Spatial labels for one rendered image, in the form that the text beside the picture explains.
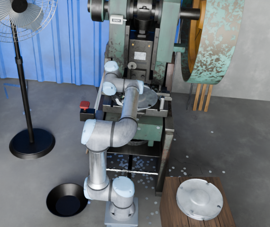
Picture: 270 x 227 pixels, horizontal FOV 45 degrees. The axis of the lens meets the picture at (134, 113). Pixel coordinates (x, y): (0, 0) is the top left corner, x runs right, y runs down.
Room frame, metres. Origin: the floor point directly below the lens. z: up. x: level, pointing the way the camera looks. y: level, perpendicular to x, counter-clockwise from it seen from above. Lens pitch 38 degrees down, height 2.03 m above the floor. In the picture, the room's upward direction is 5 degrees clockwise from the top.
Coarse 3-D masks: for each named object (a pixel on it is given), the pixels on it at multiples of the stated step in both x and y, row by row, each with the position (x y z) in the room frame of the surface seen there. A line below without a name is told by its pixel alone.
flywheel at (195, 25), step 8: (192, 0) 2.28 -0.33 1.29; (200, 0) 2.18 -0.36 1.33; (200, 8) 1.93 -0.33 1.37; (200, 16) 1.87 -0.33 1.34; (192, 24) 2.17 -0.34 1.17; (200, 24) 1.86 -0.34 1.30; (192, 32) 2.14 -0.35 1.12; (200, 32) 1.96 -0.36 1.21; (192, 40) 2.09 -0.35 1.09; (192, 48) 2.03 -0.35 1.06; (192, 56) 1.95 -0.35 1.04; (192, 64) 1.81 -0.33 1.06
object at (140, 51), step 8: (136, 32) 1.91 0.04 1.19; (152, 32) 1.97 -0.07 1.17; (136, 40) 1.84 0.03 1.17; (144, 40) 1.85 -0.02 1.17; (152, 40) 1.86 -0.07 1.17; (128, 48) 1.85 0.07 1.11; (136, 48) 1.84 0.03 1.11; (144, 48) 1.84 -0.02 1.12; (152, 48) 1.85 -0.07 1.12; (128, 56) 1.84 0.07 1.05; (136, 56) 1.84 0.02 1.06; (144, 56) 1.84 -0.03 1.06; (128, 64) 1.83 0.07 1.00; (136, 64) 1.84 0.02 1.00; (144, 64) 1.84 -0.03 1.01; (128, 72) 1.84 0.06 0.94; (136, 72) 1.81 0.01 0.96; (144, 72) 1.81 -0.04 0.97; (144, 80) 1.81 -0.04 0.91
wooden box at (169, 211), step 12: (168, 180) 1.47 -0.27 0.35; (180, 180) 1.48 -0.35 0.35; (216, 180) 1.51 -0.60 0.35; (168, 192) 1.37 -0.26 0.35; (168, 204) 1.31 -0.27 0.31; (228, 204) 1.32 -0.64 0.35; (168, 216) 1.26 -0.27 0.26; (180, 216) 1.20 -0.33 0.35; (216, 216) 1.22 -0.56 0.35; (228, 216) 1.23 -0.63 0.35
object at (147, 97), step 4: (144, 88) 1.91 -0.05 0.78; (148, 88) 1.91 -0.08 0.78; (144, 92) 1.86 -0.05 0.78; (148, 92) 1.86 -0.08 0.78; (152, 92) 1.87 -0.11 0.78; (140, 96) 1.80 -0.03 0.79; (144, 96) 1.80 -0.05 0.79; (148, 96) 1.81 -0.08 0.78; (152, 96) 1.82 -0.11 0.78; (156, 96) 1.82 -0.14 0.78; (140, 100) 1.75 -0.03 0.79; (144, 100) 1.76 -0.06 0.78; (148, 100) 1.77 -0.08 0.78; (152, 100) 1.77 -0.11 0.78; (156, 100) 1.77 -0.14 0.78; (140, 104) 1.71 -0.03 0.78; (144, 104) 1.72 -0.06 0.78; (148, 104) 1.72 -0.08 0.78; (152, 104) 1.72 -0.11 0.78; (140, 108) 1.67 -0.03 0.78; (144, 108) 1.67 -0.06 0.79
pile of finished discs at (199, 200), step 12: (192, 180) 1.46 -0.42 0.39; (204, 180) 1.46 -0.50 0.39; (180, 192) 1.35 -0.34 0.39; (192, 192) 1.35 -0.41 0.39; (204, 192) 1.36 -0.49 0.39; (216, 192) 1.38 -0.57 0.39; (180, 204) 1.26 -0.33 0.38; (192, 204) 1.26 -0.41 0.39; (204, 204) 1.27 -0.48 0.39; (216, 204) 1.28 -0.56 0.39; (192, 216) 1.19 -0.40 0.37; (204, 216) 1.18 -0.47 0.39
